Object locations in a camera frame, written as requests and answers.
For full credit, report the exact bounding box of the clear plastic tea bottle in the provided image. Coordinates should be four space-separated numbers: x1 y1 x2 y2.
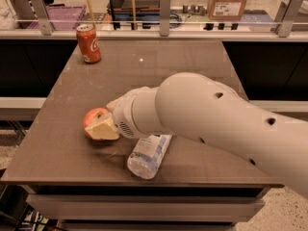
127 135 172 180

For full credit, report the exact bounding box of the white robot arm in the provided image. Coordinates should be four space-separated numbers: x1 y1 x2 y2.
83 72 308 196

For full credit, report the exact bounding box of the red apple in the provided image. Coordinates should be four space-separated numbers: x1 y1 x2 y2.
82 107 120 141

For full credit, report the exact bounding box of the glass railing with metal posts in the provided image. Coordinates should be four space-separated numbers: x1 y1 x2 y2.
0 0 308 41

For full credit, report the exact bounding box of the orange soda can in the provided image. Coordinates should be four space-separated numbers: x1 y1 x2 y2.
76 24 101 64

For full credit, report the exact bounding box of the cardboard box with label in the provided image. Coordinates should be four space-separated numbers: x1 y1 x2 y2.
207 0 247 21

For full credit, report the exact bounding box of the grey table drawer unit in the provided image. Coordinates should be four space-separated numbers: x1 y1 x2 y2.
27 193 265 224

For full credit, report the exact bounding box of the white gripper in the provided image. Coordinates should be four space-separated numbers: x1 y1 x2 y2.
84 86 152 141

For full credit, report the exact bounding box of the purple plastic crate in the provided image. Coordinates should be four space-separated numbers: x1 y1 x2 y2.
28 5 86 31

